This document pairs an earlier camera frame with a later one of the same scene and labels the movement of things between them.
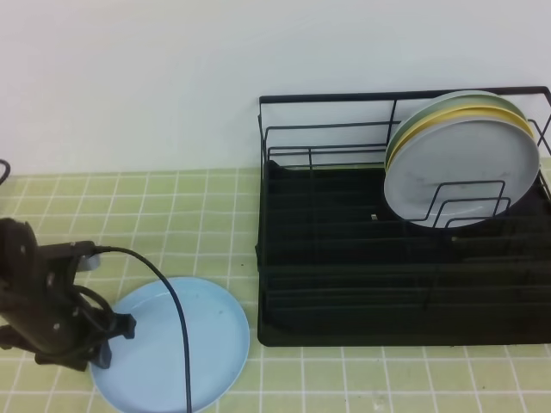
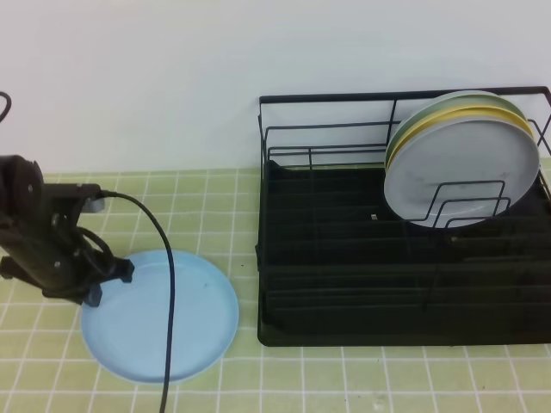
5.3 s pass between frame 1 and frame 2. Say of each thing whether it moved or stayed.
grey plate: stayed
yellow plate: stayed
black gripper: moved
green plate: stayed
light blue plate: moved
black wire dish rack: stayed
